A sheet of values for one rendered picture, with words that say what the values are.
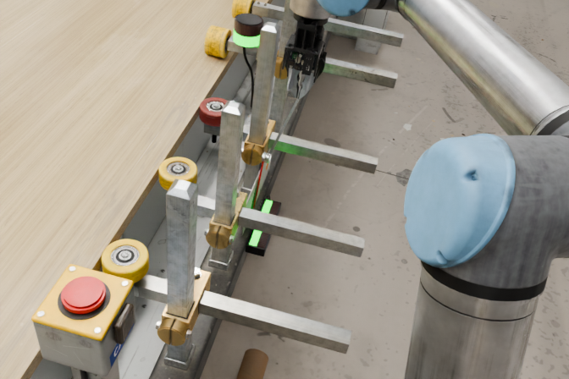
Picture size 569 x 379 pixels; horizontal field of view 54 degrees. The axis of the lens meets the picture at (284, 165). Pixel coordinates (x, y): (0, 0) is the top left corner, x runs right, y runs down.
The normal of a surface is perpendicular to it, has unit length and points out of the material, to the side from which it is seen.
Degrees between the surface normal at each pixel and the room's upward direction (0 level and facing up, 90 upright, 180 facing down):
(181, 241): 90
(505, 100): 78
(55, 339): 90
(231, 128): 90
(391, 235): 0
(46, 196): 0
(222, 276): 0
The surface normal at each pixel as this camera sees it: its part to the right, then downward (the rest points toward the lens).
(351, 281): 0.13, -0.76
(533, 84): -0.40, -0.67
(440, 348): -0.72, 0.19
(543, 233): 0.25, 0.39
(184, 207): -0.22, 0.60
